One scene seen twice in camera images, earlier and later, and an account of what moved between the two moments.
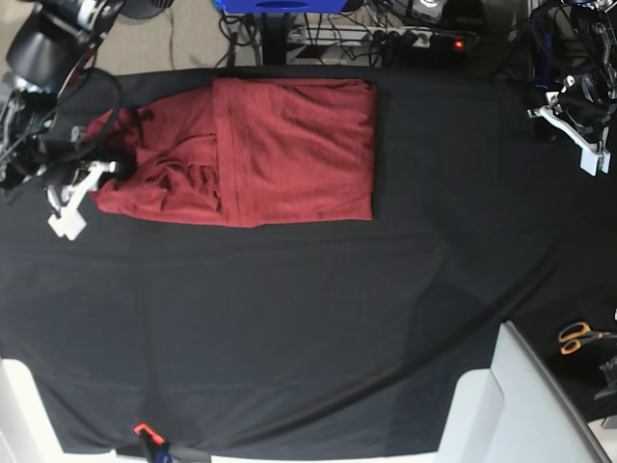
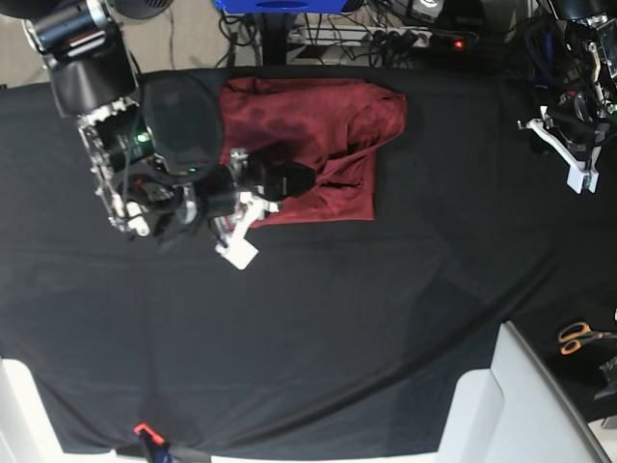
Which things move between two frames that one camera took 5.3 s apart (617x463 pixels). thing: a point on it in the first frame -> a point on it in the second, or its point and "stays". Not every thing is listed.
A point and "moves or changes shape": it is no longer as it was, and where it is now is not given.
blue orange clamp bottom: x=157 y=449 stays
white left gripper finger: x=70 y=222 -> x=239 y=251
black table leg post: x=275 y=30 stays
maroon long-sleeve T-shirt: x=244 y=151 moves or changes shape
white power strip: x=372 y=36 stays
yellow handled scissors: x=573 y=336 stays
